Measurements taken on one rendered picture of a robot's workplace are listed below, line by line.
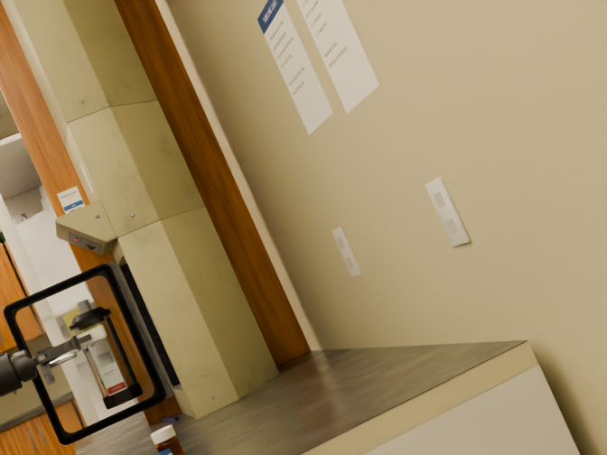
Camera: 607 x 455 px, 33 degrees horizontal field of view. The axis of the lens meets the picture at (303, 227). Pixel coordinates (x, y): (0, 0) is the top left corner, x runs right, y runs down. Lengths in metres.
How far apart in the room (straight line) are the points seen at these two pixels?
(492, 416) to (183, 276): 1.13
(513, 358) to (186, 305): 1.11
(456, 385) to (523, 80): 0.46
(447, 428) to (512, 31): 0.58
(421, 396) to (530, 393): 0.17
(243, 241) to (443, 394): 1.46
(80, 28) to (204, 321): 0.77
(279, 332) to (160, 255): 0.55
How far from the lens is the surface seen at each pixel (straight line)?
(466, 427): 1.56
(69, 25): 2.61
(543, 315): 1.59
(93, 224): 2.51
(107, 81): 2.60
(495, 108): 1.45
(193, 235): 2.59
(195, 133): 2.95
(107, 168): 2.53
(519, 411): 1.59
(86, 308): 2.62
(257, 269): 2.91
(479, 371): 1.56
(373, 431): 1.51
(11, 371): 2.59
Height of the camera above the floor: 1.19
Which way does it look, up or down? 1 degrees up
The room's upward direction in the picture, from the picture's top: 24 degrees counter-clockwise
